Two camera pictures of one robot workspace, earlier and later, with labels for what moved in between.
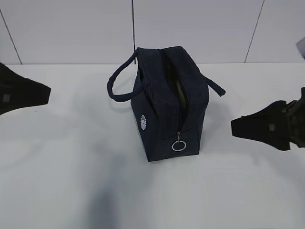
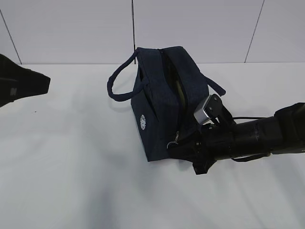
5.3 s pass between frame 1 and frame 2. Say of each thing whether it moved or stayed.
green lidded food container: stayed
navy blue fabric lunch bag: stayed
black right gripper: moved
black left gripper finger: moved
